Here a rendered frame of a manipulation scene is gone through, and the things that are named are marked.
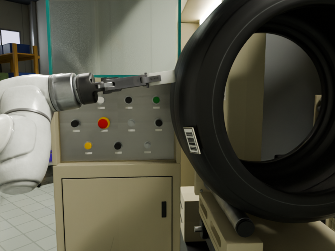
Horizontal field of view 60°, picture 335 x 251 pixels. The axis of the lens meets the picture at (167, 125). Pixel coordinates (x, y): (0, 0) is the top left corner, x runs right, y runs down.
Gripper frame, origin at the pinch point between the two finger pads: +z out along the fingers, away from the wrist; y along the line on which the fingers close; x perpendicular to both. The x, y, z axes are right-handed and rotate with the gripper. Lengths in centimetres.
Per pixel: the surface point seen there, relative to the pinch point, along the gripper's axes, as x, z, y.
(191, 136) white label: 13.6, 4.0, -11.4
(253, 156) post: 31, 30, 26
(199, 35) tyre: -7.7, 9.2, -8.6
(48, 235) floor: 111, -103, 164
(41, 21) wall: -223, -257, 781
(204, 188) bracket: 39.0, 11.0, 23.8
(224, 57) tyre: -2.0, 12.9, -12.9
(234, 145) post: 26.3, 24.0, 26.2
